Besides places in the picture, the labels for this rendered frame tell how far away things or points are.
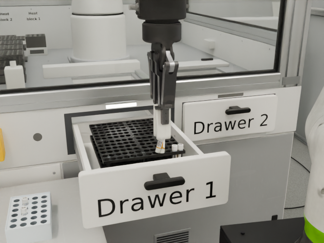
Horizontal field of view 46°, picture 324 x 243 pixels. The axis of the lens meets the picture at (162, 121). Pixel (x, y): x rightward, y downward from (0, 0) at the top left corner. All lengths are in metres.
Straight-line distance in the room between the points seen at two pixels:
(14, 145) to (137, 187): 0.41
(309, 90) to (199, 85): 2.23
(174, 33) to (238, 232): 0.39
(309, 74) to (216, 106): 2.19
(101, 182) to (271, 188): 0.74
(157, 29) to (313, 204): 0.39
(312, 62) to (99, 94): 2.40
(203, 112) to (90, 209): 0.48
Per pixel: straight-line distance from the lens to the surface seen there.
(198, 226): 1.26
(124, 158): 0.79
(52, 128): 1.00
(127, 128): 0.95
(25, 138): 1.01
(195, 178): 0.74
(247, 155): 1.21
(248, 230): 0.77
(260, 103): 1.14
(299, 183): 2.68
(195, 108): 1.05
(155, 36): 0.72
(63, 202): 0.93
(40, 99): 0.97
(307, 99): 3.25
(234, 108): 1.08
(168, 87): 0.72
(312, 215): 0.64
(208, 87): 1.07
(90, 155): 0.97
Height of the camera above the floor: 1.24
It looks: 20 degrees down
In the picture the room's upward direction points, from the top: straight up
